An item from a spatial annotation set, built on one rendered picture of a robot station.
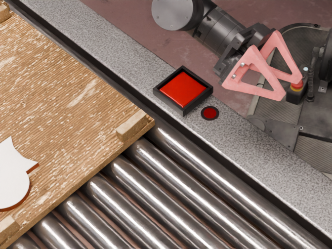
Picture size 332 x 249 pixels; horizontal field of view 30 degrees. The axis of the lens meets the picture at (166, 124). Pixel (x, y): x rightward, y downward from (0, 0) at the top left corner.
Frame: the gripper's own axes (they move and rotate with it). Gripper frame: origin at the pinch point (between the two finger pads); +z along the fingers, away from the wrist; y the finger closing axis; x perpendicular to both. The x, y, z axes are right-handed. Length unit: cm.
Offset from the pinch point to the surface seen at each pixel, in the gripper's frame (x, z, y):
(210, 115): -17.0, -7.8, -12.1
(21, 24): -28, -48, -14
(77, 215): -33.7, -12.6, 10.5
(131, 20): -70, -74, -142
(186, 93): -17.0, -13.6, -12.8
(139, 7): -66, -76, -149
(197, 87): -15.6, -12.8, -14.5
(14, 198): -36.1, -21.5, 14.5
